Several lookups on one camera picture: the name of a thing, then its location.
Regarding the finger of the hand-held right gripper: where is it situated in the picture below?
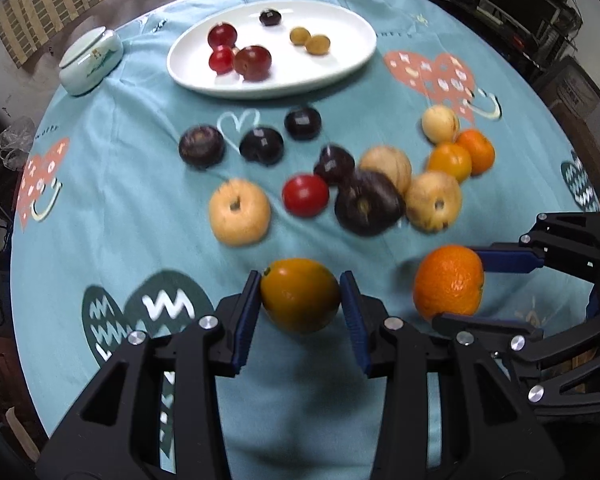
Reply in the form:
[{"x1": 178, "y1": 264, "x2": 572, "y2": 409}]
[
  {"x1": 432, "y1": 305, "x2": 600, "y2": 423},
  {"x1": 467, "y1": 212, "x2": 600, "y2": 286}
]

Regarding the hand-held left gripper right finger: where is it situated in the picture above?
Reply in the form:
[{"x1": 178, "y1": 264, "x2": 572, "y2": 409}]
[{"x1": 339, "y1": 270, "x2": 566, "y2": 480}]

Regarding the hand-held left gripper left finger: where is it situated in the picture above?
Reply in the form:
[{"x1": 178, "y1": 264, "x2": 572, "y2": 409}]
[{"x1": 35, "y1": 270, "x2": 262, "y2": 480}]

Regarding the large orange mandarin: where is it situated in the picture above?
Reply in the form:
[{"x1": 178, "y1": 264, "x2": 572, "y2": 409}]
[{"x1": 412, "y1": 245, "x2": 485, "y2": 321}]

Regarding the yellow orange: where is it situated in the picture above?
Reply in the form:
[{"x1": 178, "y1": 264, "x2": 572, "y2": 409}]
[
  {"x1": 426, "y1": 142, "x2": 473, "y2": 184},
  {"x1": 259, "y1": 258, "x2": 342, "y2": 335}
]

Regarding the tan dimpled apple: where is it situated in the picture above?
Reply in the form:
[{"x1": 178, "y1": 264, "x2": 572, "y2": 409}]
[
  {"x1": 405, "y1": 170, "x2": 464, "y2": 233},
  {"x1": 208, "y1": 178, "x2": 272, "y2": 247}
]

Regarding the large dark purple plum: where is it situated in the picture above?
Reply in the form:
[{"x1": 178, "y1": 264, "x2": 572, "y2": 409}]
[{"x1": 334, "y1": 170, "x2": 407, "y2": 237}]

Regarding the small red tomato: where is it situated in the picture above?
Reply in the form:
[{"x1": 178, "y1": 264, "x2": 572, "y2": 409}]
[{"x1": 281, "y1": 174, "x2": 330, "y2": 218}]

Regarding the pale cream melon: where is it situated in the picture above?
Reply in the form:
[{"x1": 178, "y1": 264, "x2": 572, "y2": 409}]
[{"x1": 421, "y1": 105, "x2": 461, "y2": 144}]

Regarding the tan round pear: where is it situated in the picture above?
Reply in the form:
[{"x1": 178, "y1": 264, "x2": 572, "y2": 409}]
[{"x1": 358, "y1": 145, "x2": 413, "y2": 195}]

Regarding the dark purple mangosteen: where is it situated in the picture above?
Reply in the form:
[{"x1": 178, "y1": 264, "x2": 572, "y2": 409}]
[{"x1": 178, "y1": 125, "x2": 226, "y2": 169}]

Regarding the white round plate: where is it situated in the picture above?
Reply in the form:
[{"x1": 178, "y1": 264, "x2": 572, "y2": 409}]
[{"x1": 166, "y1": 0, "x2": 378, "y2": 100}]

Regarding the dark red plum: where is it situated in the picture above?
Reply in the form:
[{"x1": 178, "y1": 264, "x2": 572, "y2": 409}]
[{"x1": 233, "y1": 45, "x2": 272, "y2": 82}]

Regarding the brown cardboard box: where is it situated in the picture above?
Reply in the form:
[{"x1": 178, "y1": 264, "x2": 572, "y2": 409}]
[{"x1": 537, "y1": 57, "x2": 600, "y2": 196}]

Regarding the black media stand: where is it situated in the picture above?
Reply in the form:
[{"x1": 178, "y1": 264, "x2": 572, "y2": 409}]
[{"x1": 415, "y1": 0, "x2": 588, "y2": 91}]

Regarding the clear plastic bag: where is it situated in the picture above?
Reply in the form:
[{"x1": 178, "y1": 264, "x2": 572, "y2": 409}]
[{"x1": 0, "y1": 116, "x2": 36, "y2": 166}]

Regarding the pale green lidded ceramic jar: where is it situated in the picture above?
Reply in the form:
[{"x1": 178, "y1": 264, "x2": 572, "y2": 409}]
[{"x1": 58, "y1": 28, "x2": 124, "y2": 97}]

